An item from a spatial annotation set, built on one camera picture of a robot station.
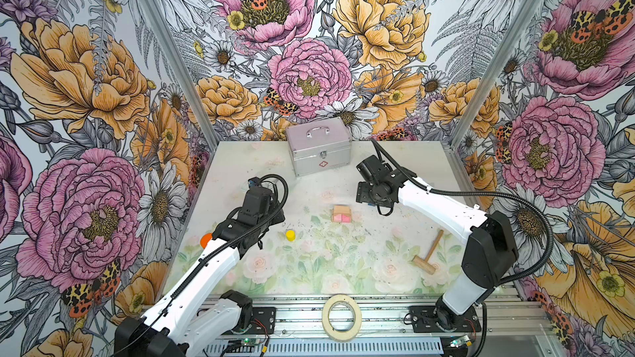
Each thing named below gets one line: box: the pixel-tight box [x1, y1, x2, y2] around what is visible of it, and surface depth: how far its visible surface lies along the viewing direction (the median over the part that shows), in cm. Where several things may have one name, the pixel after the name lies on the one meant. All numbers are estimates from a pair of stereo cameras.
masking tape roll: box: [321, 294, 363, 342], surface depth 73 cm
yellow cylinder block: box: [285, 229, 297, 242], surface depth 92 cm
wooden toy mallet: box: [412, 229, 445, 276], surface depth 86 cm
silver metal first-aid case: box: [286, 116, 353, 177], surface depth 106 cm
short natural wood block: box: [333, 204, 352, 215], surface depth 96 cm
